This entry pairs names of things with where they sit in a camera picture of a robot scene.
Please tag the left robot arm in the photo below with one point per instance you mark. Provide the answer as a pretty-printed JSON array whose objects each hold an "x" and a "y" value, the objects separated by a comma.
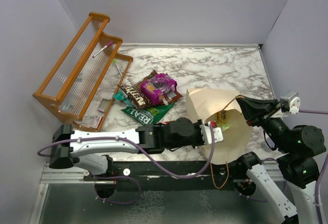
[{"x": 71, "y": 147}]

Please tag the brown snack packet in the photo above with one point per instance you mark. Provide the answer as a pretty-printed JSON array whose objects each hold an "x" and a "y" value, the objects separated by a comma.
[{"x": 138, "y": 99}]

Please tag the orange wooden rack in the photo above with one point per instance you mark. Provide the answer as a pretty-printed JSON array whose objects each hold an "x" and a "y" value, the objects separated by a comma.
[{"x": 77, "y": 83}]

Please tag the orange fruit candy bag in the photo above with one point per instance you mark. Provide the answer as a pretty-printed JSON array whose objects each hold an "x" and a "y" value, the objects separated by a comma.
[{"x": 162, "y": 123}]

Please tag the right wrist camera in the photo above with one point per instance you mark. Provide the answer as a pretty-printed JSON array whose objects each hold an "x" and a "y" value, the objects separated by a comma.
[{"x": 290, "y": 103}]

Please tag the red chips bag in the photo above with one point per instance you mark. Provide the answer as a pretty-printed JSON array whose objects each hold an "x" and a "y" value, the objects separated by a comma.
[{"x": 171, "y": 96}]

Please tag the green capped marker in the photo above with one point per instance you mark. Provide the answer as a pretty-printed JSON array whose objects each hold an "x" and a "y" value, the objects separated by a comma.
[{"x": 117, "y": 67}]

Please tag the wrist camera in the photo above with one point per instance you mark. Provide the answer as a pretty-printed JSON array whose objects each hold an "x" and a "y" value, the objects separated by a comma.
[
  {"x": 290, "y": 103},
  {"x": 211, "y": 135}
]

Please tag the white paper bag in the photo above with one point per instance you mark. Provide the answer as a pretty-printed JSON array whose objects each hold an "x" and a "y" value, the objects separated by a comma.
[{"x": 219, "y": 105}]

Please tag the teal snack packet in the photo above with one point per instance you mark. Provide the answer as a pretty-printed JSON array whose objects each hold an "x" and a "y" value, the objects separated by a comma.
[{"x": 123, "y": 98}]

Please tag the grey metal box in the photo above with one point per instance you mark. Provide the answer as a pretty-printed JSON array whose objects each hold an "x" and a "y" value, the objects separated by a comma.
[{"x": 103, "y": 105}]

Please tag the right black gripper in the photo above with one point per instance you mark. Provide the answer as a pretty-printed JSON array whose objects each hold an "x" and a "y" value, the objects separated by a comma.
[{"x": 254, "y": 108}]

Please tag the yellow snack packet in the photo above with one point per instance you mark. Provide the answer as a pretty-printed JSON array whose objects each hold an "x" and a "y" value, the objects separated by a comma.
[{"x": 221, "y": 117}]

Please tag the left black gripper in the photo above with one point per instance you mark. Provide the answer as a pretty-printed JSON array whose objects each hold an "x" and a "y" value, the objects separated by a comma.
[{"x": 197, "y": 125}]

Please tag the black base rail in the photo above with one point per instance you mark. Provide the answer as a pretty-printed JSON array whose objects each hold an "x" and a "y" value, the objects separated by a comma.
[{"x": 134, "y": 176}]

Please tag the green chips bag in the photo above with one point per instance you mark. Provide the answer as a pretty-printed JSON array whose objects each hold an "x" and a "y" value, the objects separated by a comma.
[{"x": 148, "y": 116}]

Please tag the light green mints packet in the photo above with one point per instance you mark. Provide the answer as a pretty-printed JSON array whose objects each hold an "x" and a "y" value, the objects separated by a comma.
[{"x": 225, "y": 127}]

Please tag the pink capped marker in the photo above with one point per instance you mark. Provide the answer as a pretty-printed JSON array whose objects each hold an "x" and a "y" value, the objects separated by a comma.
[{"x": 102, "y": 49}]

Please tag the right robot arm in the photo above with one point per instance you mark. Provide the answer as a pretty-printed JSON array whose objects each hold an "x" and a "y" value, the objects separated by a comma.
[{"x": 298, "y": 167}]

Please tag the purple candy bag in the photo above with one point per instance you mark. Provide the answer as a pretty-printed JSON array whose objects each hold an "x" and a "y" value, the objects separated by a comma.
[{"x": 158, "y": 87}]

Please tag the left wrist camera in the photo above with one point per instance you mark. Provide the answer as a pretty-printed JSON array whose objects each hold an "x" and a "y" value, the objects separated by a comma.
[{"x": 211, "y": 135}]

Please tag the red white small box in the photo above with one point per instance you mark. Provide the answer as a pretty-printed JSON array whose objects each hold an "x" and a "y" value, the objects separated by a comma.
[{"x": 96, "y": 122}]

